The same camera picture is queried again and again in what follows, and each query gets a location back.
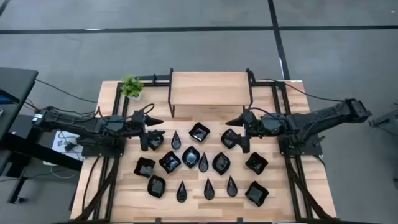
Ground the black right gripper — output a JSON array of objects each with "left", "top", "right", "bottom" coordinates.
[{"left": 226, "top": 110, "right": 259, "bottom": 138}]

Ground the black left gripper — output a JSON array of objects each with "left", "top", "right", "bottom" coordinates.
[{"left": 131, "top": 110, "right": 165, "bottom": 138}]

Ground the green plant in white pot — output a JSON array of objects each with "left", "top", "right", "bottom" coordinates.
[{"left": 119, "top": 74, "right": 145, "bottom": 102}]

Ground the wooden shelf with black legs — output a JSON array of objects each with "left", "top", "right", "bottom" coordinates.
[{"left": 167, "top": 67, "right": 254, "bottom": 118}]

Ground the white printed paper sheet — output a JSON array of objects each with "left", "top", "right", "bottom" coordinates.
[{"left": 51, "top": 129, "right": 84, "bottom": 162}]

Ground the black desk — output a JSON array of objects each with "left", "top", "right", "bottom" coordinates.
[{"left": 0, "top": 67, "right": 40, "bottom": 141}]

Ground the dark laptop screen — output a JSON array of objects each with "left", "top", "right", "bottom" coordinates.
[{"left": 0, "top": 89, "right": 20, "bottom": 105}]

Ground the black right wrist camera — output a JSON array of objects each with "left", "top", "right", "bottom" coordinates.
[{"left": 231, "top": 133, "right": 251, "bottom": 154}]

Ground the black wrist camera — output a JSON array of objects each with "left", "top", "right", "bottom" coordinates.
[
  {"left": 139, "top": 130, "right": 165, "bottom": 152},
  {"left": 231, "top": 133, "right": 251, "bottom": 154}
]

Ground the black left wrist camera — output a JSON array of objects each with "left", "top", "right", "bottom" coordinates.
[{"left": 139, "top": 130, "right": 165, "bottom": 152}]

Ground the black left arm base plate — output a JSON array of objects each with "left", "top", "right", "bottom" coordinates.
[{"left": 81, "top": 136, "right": 126, "bottom": 157}]

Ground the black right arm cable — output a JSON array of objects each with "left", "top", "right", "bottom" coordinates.
[{"left": 257, "top": 78, "right": 345, "bottom": 103}]

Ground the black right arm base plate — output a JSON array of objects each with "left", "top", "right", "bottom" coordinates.
[{"left": 277, "top": 132, "right": 324, "bottom": 157}]

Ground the black floor cable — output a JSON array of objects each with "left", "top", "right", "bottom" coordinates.
[{"left": 34, "top": 78, "right": 99, "bottom": 104}]

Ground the black desk leg frame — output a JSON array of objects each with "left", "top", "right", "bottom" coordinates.
[{"left": 0, "top": 114, "right": 84, "bottom": 205}]

